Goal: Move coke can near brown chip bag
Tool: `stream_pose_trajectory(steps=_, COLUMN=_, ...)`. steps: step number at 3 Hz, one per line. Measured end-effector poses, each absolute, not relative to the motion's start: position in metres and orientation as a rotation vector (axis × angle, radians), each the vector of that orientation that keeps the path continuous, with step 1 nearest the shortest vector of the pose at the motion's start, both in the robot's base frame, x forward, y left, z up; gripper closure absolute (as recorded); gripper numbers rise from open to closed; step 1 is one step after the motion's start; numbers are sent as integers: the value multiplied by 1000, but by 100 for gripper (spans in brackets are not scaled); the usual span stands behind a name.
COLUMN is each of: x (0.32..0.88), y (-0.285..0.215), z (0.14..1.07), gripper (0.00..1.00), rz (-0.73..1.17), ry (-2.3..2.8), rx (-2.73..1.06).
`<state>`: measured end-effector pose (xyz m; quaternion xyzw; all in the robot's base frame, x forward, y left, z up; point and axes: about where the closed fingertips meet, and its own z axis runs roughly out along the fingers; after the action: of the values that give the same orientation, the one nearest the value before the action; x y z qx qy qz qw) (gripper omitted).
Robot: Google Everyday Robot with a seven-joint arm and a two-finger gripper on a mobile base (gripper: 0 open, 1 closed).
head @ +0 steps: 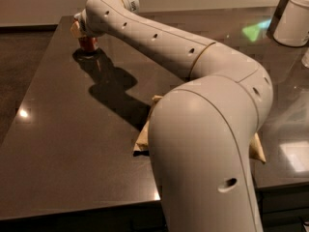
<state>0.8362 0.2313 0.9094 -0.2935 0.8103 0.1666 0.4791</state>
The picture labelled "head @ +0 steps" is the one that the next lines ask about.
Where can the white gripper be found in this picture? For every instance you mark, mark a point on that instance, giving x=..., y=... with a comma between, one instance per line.
x=81, y=24

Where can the red coke can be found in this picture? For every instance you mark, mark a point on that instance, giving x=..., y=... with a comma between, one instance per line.
x=86, y=43

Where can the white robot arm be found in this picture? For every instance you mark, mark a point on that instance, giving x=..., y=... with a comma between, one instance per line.
x=199, y=132

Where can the brown chip bag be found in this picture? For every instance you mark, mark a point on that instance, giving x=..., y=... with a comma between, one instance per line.
x=256, y=151

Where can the dark tablet stand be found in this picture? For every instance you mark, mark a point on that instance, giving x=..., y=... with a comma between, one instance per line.
x=280, y=8

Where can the white paper towel roll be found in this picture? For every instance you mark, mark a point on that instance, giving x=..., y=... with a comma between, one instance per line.
x=293, y=26

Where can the dark counter drawer fronts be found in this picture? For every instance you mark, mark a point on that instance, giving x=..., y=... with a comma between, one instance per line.
x=283, y=209

